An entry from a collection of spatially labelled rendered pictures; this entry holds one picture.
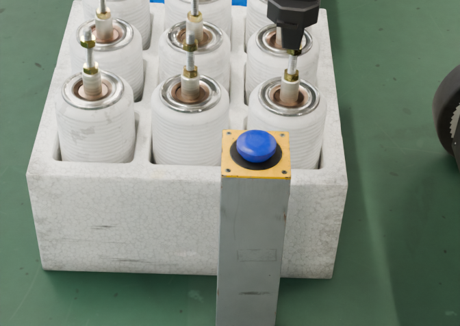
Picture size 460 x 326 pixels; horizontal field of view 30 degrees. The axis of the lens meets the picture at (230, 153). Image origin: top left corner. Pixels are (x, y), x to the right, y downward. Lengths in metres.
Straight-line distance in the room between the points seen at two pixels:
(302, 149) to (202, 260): 0.21
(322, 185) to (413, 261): 0.23
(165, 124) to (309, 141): 0.17
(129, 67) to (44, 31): 0.50
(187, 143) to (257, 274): 0.19
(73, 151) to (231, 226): 0.26
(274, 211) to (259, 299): 0.15
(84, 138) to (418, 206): 0.52
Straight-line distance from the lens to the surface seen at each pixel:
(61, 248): 1.15
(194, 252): 1.14
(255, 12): 1.22
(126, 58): 1.13
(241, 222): 0.90
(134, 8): 1.22
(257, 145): 0.86
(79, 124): 1.03
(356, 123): 1.42
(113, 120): 1.03
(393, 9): 1.71
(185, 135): 1.03
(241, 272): 0.96
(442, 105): 1.29
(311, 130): 1.03
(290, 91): 1.03
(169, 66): 1.13
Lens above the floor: 0.90
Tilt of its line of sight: 42 degrees down
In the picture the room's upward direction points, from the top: 2 degrees clockwise
